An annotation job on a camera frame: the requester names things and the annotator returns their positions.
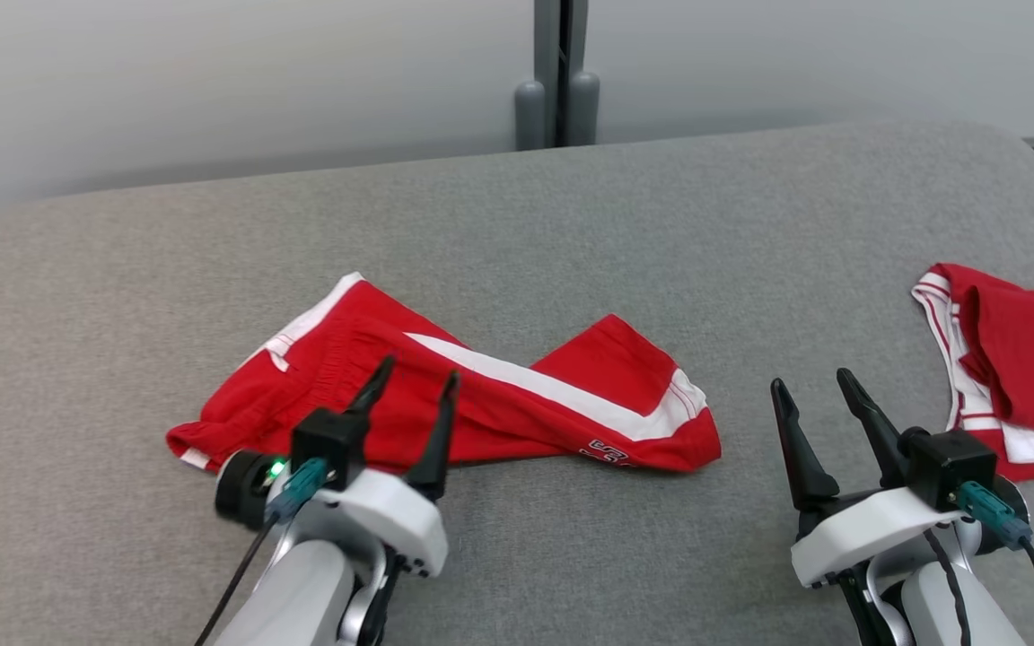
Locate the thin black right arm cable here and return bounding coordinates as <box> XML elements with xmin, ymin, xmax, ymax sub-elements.
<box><xmin>921</xmin><ymin>528</ymin><xmax>972</xmax><ymax>646</ymax></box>

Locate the double grey partition post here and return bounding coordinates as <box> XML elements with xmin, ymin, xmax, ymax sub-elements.
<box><xmin>513</xmin><ymin>0</ymin><xmax>601</xmax><ymax>152</ymax></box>

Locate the arm teal plug cable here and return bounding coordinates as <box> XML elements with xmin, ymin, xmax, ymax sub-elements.
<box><xmin>957</xmin><ymin>480</ymin><xmax>1034</xmax><ymax>625</ymax></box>
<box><xmin>194</xmin><ymin>457</ymin><xmax>331</xmax><ymax>646</ymax></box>

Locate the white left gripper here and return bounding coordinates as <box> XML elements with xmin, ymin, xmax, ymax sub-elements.
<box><xmin>276</xmin><ymin>354</ymin><xmax>462</xmax><ymax>580</ymax></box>

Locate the left arm teal plug cable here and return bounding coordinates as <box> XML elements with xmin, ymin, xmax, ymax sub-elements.
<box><xmin>194</xmin><ymin>457</ymin><xmax>331</xmax><ymax>646</ymax></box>

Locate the right arm teal plug cable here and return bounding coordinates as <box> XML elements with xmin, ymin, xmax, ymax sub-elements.
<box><xmin>957</xmin><ymin>480</ymin><xmax>1034</xmax><ymax>625</ymax></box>

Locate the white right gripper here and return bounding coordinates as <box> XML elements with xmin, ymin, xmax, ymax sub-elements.
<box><xmin>769</xmin><ymin>367</ymin><xmax>967</xmax><ymax>589</ymax></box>

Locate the red basketball shorts white stripe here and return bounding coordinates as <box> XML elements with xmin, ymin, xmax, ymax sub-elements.
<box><xmin>165</xmin><ymin>272</ymin><xmax>723</xmax><ymax>475</ymax></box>

